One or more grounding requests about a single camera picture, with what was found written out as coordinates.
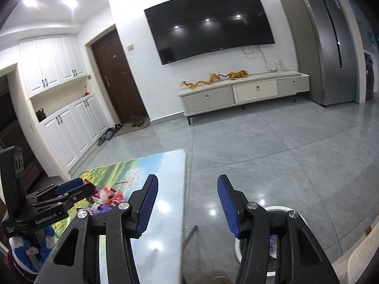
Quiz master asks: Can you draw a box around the white round trash bin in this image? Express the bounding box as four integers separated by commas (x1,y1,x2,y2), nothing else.
234,205,299,276

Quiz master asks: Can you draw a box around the red paper packet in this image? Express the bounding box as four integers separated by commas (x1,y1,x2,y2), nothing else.
91,187,122,206

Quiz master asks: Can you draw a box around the brown doormat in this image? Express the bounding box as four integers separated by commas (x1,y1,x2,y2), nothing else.
114,120,152,137

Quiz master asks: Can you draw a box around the short gold dragon ornament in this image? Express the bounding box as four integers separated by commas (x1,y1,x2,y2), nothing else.
227,70,248,81

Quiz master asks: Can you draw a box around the pair of grey slippers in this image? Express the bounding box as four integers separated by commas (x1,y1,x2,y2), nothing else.
97,123,123,146

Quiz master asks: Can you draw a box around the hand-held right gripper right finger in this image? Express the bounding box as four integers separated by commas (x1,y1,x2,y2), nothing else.
217,174,341,284

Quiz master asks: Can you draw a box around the grey white television stand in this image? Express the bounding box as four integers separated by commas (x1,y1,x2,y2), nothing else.
178,69,311,125

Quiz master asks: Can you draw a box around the white cable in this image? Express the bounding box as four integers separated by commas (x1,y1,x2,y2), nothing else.
240,45,279,71

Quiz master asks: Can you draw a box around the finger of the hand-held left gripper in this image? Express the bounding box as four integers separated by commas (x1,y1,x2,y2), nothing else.
32,183,97,209
27,178,86,199

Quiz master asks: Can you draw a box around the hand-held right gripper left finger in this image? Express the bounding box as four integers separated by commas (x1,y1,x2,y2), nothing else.
36,174,159,284

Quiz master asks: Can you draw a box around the white wall cabinet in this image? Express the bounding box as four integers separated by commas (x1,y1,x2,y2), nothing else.
19,35,89,98

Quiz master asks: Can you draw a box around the grey refrigerator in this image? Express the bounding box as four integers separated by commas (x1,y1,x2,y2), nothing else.
277,0,366,106

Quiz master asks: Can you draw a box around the landscape print table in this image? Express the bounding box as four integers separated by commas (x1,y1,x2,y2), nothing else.
47,149,190,284

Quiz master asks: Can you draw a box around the person's left hand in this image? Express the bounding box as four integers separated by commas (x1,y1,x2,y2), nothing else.
9,226,57,273

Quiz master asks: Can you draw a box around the beige chair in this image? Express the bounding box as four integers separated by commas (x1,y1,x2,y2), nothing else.
332,228,379,284

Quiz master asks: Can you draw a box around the white base cabinet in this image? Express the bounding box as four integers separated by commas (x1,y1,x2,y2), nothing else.
38,92,104,173

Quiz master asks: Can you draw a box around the brown wooden cabinet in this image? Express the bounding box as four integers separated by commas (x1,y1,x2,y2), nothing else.
22,155,45,190

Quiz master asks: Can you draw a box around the long gold dragon ornament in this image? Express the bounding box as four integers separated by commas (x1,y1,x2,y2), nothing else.
181,72,230,91

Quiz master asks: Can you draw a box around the brown entrance door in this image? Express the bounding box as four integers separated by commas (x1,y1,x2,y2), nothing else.
90,30,149,124

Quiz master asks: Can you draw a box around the black wall television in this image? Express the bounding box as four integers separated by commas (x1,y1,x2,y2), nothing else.
144,0,275,66

